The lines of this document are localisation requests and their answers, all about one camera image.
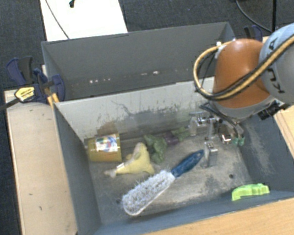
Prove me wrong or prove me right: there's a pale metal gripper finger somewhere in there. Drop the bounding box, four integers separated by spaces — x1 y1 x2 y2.
205 140 222 168
197 147 211 169

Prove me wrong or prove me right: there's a black cylinder on white bracket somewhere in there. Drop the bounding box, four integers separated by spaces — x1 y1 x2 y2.
255 99 288 122

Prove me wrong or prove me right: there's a green toy figure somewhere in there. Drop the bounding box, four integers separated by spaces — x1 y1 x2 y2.
142 125 195 167

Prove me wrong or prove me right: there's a yellow jar with printed label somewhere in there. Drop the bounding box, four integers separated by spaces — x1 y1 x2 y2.
84 132 125 168

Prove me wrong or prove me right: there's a blue-handled white bristle brush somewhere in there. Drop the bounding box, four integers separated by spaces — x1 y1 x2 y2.
115 148 214 218

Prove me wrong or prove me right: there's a lime green flat toy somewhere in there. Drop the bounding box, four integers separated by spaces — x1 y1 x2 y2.
228 181 271 202

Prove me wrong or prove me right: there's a grey metal bin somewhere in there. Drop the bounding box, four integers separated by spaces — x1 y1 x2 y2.
40 2 294 235

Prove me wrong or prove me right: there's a pale wood board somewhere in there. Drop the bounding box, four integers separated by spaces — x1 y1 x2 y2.
0 82 78 235

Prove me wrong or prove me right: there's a yellow toy seal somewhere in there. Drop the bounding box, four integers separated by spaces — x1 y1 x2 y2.
99 140 156 184

